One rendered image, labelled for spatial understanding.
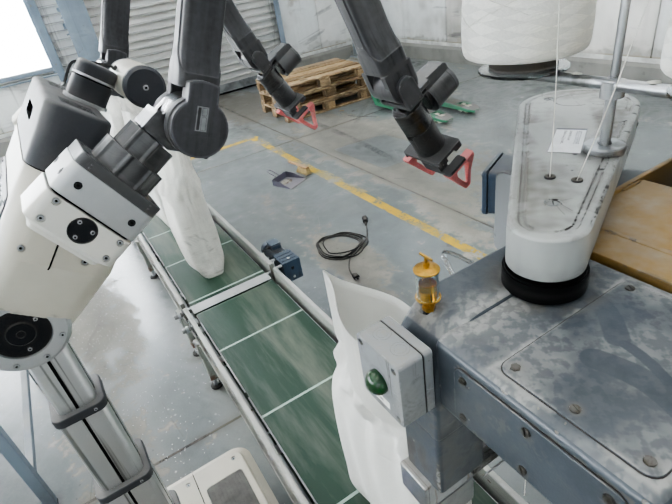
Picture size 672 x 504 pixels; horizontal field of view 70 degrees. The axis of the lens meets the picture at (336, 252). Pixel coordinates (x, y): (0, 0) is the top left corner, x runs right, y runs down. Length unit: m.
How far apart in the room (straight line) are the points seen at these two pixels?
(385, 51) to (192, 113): 0.33
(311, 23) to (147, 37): 2.70
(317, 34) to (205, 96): 8.40
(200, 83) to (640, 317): 0.56
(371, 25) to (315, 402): 1.29
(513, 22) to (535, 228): 0.27
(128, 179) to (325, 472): 1.14
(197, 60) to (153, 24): 7.31
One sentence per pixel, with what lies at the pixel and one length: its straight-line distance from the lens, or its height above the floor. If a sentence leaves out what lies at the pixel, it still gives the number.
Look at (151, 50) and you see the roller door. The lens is 7.99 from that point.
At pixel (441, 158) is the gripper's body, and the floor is 1.34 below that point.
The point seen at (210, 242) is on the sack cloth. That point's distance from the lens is 2.48.
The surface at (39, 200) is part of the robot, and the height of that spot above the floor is 1.49.
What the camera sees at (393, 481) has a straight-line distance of 1.16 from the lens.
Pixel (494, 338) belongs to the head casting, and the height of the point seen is 1.34.
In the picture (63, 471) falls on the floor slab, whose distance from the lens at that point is 2.53.
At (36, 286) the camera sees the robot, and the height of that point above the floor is 1.30.
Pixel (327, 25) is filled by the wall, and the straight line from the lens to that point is 9.14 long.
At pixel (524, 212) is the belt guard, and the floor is 1.42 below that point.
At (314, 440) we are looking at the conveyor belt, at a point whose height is 0.38.
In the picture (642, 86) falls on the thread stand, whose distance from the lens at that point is 0.67.
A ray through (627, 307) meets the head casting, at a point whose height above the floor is 1.34.
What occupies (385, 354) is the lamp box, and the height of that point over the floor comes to 1.33.
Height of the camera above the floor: 1.69
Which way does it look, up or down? 32 degrees down
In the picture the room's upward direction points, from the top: 10 degrees counter-clockwise
